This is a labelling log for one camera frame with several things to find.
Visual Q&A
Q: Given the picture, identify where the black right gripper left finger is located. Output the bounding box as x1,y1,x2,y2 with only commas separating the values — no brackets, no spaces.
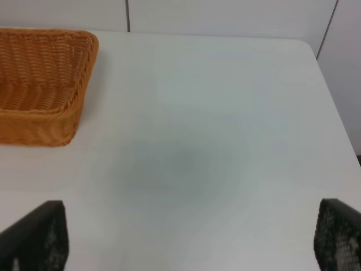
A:
1,200,69,270

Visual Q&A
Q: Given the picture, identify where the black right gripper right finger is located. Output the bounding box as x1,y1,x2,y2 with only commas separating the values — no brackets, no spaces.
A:
314,199,360,270

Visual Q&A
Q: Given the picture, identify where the orange wicker basket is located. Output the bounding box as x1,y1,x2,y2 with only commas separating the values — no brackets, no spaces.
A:
1,28,99,147

